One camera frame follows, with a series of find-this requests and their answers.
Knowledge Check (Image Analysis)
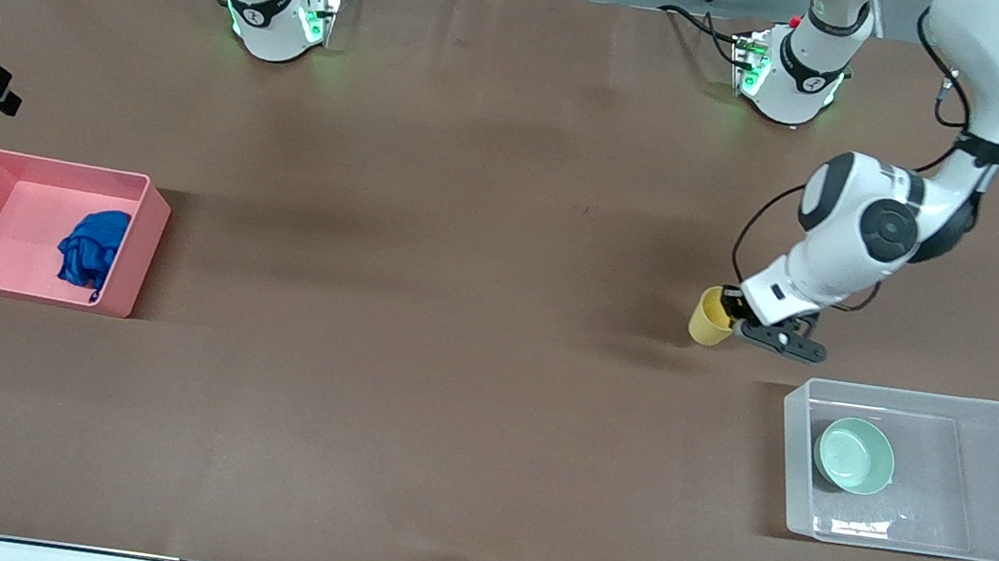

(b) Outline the clear plastic box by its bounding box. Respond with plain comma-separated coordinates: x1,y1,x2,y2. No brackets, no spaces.
766,373,999,561

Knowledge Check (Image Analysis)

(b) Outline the blue cloth bag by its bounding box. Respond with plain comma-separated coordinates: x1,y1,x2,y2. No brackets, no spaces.
50,203,134,310

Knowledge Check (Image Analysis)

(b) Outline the pink plastic box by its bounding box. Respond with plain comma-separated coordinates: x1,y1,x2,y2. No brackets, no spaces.
0,148,177,324

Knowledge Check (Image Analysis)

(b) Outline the brown table cover sheet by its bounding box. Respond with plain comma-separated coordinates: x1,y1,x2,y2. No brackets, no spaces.
0,0,999,561

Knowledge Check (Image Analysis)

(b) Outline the yellow plastic cup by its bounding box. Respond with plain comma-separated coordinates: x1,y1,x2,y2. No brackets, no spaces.
685,282,744,351

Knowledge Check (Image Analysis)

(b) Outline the mint green bowl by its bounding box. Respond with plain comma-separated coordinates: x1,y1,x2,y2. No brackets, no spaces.
808,413,902,500

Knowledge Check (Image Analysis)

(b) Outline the black left base cable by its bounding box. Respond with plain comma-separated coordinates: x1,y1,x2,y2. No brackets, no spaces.
652,2,749,68

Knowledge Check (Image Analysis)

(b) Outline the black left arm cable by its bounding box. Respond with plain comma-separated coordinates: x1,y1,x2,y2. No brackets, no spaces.
726,0,999,335

